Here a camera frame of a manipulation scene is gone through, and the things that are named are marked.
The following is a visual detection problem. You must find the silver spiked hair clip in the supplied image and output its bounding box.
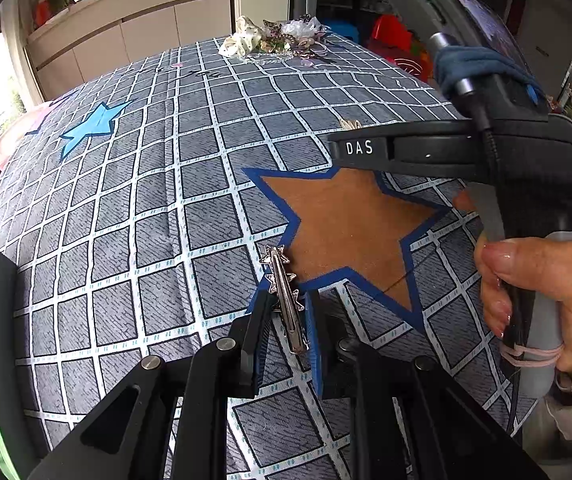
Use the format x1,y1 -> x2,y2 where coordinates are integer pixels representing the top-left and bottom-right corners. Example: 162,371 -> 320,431
261,246 -> 309,354

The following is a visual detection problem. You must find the beige rabbit-ear hair clip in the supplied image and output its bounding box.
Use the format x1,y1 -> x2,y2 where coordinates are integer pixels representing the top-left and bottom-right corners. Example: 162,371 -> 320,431
339,118 -> 362,130

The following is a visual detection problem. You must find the person's right hand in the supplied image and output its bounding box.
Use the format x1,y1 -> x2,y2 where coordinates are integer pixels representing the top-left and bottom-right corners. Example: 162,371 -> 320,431
474,235 -> 572,376

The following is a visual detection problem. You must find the grey checked bedspread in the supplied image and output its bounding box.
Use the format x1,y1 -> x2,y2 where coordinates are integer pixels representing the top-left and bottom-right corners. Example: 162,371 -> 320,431
0,37 -> 511,479

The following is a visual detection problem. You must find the red plastic chair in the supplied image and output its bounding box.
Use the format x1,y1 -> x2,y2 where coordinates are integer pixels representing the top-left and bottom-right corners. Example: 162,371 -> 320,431
366,14 -> 433,82

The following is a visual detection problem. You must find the blue plastic stool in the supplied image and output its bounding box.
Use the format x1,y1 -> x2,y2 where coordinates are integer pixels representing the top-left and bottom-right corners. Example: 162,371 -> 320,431
323,20 -> 359,44

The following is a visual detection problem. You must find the pile of hair accessories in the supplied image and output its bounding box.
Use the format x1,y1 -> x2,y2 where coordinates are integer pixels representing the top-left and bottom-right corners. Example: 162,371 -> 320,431
219,14 -> 333,66

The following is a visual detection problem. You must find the white low cabinet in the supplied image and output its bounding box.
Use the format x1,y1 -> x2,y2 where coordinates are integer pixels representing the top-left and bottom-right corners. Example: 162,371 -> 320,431
28,0 -> 234,101

